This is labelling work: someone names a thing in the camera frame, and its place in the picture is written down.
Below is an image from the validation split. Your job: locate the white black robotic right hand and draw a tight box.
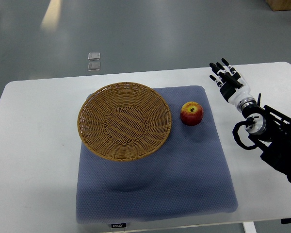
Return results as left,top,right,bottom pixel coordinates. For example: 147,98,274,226
209,58,257,112

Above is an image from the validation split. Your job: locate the red apple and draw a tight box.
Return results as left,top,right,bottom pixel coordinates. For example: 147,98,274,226
180,101,204,126

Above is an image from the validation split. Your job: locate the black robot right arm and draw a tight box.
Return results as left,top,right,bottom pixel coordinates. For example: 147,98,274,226
232,95,291,183

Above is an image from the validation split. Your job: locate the brown wicker basket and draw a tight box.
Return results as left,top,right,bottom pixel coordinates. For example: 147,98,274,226
77,82,172,162

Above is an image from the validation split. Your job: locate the wooden box corner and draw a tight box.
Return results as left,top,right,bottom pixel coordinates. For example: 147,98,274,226
266,0,291,11

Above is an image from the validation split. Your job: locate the blue-grey padded mat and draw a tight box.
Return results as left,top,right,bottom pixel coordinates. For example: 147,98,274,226
76,85,238,224

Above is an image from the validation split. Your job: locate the white table leg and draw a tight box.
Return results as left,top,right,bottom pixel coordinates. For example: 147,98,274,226
242,221,257,233

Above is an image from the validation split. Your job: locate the lower floor socket plate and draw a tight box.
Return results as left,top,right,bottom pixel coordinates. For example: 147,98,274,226
88,61,101,71

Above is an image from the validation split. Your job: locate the floor socket plate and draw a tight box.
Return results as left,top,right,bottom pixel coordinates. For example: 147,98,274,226
88,61,101,71
88,52,100,61

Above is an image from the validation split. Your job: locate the upper floor socket plate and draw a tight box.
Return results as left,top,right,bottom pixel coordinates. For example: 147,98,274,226
88,52,100,61

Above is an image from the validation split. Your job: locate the black table label tag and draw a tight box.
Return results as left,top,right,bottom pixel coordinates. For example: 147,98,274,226
111,223,127,229

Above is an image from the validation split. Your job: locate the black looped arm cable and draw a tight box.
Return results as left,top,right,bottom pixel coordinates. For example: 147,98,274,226
232,121,259,150

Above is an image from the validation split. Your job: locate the black bracket under table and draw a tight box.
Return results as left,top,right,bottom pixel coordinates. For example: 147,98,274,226
281,218,291,224

